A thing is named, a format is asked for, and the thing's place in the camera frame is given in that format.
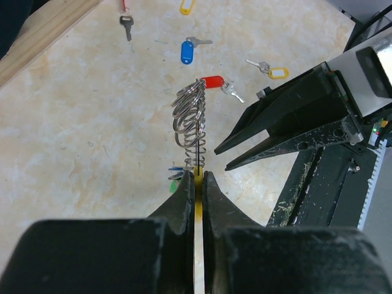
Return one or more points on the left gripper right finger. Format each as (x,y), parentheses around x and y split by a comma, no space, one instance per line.
(241,256)

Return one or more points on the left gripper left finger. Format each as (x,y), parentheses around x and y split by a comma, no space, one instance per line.
(149,255)

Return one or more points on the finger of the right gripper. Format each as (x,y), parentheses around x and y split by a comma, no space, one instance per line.
(310,100)
(334,133)

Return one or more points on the key with red tag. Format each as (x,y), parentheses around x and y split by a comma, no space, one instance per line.
(227,87)

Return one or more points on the large keyring with rings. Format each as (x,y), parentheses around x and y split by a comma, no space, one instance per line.
(189,134)

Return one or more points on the key with yellow tag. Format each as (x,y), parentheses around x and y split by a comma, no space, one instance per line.
(186,6)
(274,73)

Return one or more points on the key with blue tag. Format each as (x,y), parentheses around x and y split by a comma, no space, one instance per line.
(188,46)

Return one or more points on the wooden clothes rack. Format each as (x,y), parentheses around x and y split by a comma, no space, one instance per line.
(40,30)

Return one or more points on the dark navy tank top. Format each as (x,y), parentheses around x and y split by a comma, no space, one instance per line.
(13,16)

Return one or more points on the slotted cable duct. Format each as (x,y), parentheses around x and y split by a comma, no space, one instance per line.
(377,143)

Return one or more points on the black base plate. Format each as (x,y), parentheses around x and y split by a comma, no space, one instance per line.
(327,187)

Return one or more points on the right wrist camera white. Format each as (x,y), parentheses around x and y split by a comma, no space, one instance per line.
(366,69)

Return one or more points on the key with red strap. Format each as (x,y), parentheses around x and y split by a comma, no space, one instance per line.
(126,20)

